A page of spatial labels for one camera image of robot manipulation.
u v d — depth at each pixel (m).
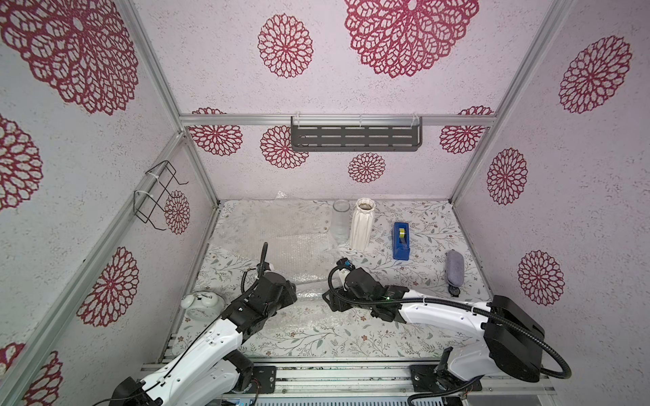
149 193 0.75
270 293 0.60
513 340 0.42
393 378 0.76
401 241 1.00
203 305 0.77
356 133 0.95
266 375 0.75
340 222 1.00
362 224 0.90
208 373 0.57
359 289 0.63
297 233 1.09
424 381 0.70
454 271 0.94
